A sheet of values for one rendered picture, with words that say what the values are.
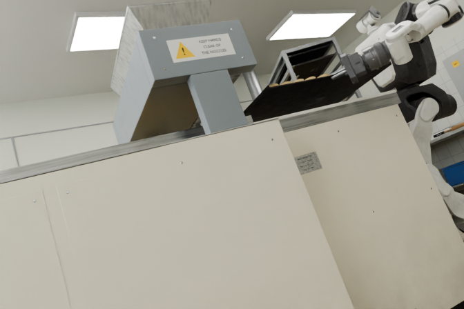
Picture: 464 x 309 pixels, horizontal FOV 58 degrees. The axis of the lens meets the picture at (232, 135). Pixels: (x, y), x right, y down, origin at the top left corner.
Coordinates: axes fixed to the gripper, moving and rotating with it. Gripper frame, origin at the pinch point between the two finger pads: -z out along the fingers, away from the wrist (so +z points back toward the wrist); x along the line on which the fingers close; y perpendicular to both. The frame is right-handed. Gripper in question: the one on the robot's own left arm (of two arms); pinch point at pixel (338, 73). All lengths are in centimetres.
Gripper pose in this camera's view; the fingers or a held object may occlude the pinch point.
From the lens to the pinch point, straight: 165.2
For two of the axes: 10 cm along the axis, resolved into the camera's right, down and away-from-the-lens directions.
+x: -3.3, -9.1, 2.4
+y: -3.8, -1.0, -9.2
